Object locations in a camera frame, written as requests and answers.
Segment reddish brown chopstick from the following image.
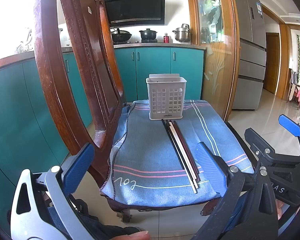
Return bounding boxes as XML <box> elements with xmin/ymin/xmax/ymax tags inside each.
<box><xmin>173</xmin><ymin>121</ymin><xmax>200</xmax><ymax>182</ymax></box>

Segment black chopstick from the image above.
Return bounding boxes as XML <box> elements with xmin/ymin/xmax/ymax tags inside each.
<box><xmin>161</xmin><ymin>119</ymin><xmax>193</xmax><ymax>181</ymax></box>

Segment white plastic utensil basket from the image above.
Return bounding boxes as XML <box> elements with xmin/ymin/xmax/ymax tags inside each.
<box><xmin>146</xmin><ymin>74</ymin><xmax>187</xmax><ymax>120</ymax></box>

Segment teal kitchen cabinets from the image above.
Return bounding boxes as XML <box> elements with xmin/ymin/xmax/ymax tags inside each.
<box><xmin>0</xmin><ymin>47</ymin><xmax>203</xmax><ymax>232</ymax></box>

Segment right hand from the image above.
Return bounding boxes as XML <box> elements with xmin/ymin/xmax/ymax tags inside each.
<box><xmin>275</xmin><ymin>199</ymin><xmax>285</xmax><ymax>220</ymax></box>

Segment left hand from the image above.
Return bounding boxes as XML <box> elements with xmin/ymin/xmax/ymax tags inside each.
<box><xmin>111</xmin><ymin>231</ymin><xmax>151</xmax><ymax>240</ymax></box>

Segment blue striped cloth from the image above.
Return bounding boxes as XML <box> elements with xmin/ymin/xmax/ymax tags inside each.
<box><xmin>101</xmin><ymin>100</ymin><xmax>254</xmax><ymax>208</ymax></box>

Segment silver refrigerator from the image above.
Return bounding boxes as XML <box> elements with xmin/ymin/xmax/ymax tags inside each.
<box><xmin>232</xmin><ymin>0</ymin><xmax>266</xmax><ymax>110</ymax></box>

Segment glass sliding door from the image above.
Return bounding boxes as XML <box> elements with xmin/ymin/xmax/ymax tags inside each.
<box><xmin>189</xmin><ymin>0</ymin><xmax>240</xmax><ymax>120</ymax></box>

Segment stainless steel pot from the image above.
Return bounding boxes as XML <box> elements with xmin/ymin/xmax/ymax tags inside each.
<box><xmin>173</xmin><ymin>23</ymin><xmax>191</xmax><ymax>43</ymax></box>

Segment red canister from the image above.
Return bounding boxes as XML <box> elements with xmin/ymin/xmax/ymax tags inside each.
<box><xmin>163</xmin><ymin>33</ymin><xmax>170</xmax><ymax>43</ymax></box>

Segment black wok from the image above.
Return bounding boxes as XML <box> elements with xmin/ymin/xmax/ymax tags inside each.
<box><xmin>110</xmin><ymin>28</ymin><xmax>132</xmax><ymax>43</ymax></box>

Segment black cooking pot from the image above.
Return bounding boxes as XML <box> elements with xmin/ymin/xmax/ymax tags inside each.
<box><xmin>139</xmin><ymin>28</ymin><xmax>157</xmax><ymax>40</ymax></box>

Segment black range hood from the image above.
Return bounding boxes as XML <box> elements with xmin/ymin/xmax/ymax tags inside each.
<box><xmin>104</xmin><ymin>0</ymin><xmax>165</xmax><ymax>27</ymax></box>

